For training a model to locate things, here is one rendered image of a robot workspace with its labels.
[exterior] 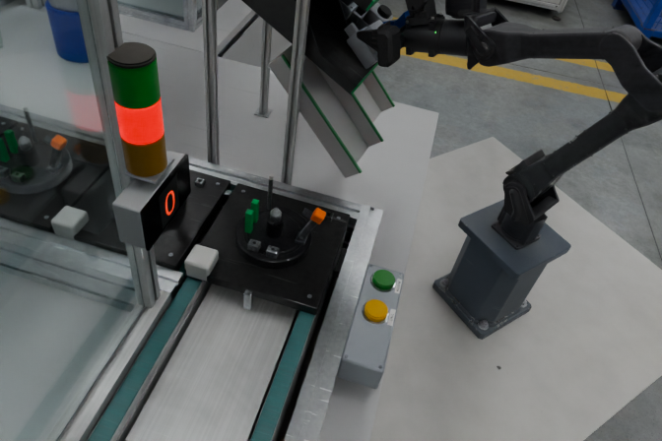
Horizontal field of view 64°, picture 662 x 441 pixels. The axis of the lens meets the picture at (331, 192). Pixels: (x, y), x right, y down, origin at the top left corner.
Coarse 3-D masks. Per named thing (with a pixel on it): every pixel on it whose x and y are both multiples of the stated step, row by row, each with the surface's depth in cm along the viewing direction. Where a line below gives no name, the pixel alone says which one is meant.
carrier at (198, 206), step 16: (192, 176) 109; (208, 176) 110; (192, 192) 106; (208, 192) 106; (224, 192) 107; (192, 208) 103; (208, 208) 103; (176, 224) 99; (192, 224) 100; (160, 240) 96; (176, 240) 96; (192, 240) 97; (160, 256) 93; (176, 256) 94
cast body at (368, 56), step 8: (352, 24) 98; (376, 24) 96; (352, 32) 98; (352, 40) 97; (360, 40) 96; (352, 48) 98; (360, 48) 97; (368, 48) 96; (360, 56) 98; (368, 56) 97; (376, 56) 98; (368, 64) 98
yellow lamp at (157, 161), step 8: (128, 144) 62; (152, 144) 63; (160, 144) 64; (128, 152) 63; (136, 152) 63; (144, 152) 63; (152, 152) 63; (160, 152) 64; (128, 160) 64; (136, 160) 64; (144, 160) 64; (152, 160) 64; (160, 160) 65; (128, 168) 65; (136, 168) 65; (144, 168) 65; (152, 168) 65; (160, 168) 66; (144, 176) 65
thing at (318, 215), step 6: (306, 210) 93; (318, 210) 92; (306, 216) 92; (312, 216) 92; (318, 216) 91; (324, 216) 92; (312, 222) 93; (318, 222) 92; (306, 228) 94; (312, 228) 94; (300, 234) 96; (306, 234) 95
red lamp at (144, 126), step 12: (120, 108) 59; (144, 108) 59; (156, 108) 60; (120, 120) 60; (132, 120) 60; (144, 120) 60; (156, 120) 61; (120, 132) 62; (132, 132) 61; (144, 132) 61; (156, 132) 62; (144, 144) 62
